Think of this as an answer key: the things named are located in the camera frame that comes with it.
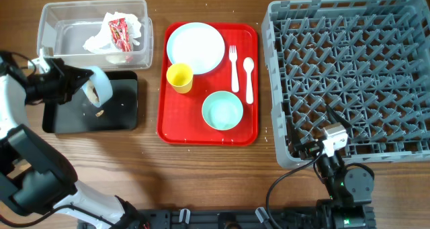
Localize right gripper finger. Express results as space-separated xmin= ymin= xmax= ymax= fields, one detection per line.
xmin=325 ymin=105 xmax=352 ymax=128
xmin=287 ymin=118 xmax=300 ymax=145

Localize food scraps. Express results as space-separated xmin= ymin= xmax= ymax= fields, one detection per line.
xmin=86 ymin=81 xmax=100 ymax=106

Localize light blue bowl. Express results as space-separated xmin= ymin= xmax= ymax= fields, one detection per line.
xmin=81 ymin=66 xmax=113 ymax=107

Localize white napkin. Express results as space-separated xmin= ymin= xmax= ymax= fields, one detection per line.
xmin=83 ymin=12 xmax=142 ymax=54

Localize red snack wrapper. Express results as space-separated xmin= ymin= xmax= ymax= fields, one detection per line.
xmin=108 ymin=17 xmax=132 ymax=52

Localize green bowl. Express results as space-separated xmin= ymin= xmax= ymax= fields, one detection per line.
xmin=202 ymin=91 xmax=244 ymax=131

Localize yellow plastic cup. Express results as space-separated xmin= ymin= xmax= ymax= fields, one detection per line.
xmin=166 ymin=63 xmax=194 ymax=94

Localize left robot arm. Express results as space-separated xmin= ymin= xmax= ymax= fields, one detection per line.
xmin=1 ymin=50 xmax=151 ymax=228

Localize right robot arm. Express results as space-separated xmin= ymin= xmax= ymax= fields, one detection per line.
xmin=287 ymin=105 xmax=376 ymax=228

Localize black waste tray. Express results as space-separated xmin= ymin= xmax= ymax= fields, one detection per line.
xmin=42 ymin=71 xmax=138 ymax=134

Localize grey dishwasher rack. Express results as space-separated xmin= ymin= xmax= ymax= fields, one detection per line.
xmin=261 ymin=0 xmax=429 ymax=169

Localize clear plastic bin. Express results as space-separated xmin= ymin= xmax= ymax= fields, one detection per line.
xmin=36 ymin=0 xmax=153 ymax=71

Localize white plastic spoon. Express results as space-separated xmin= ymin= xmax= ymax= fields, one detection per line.
xmin=243 ymin=57 xmax=254 ymax=104

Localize white plastic fork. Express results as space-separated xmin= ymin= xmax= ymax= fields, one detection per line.
xmin=228 ymin=45 xmax=239 ymax=93

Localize light blue plate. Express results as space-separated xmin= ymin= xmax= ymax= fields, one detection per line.
xmin=166 ymin=22 xmax=226 ymax=75

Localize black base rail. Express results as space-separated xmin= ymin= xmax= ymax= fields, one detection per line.
xmin=77 ymin=207 xmax=376 ymax=229

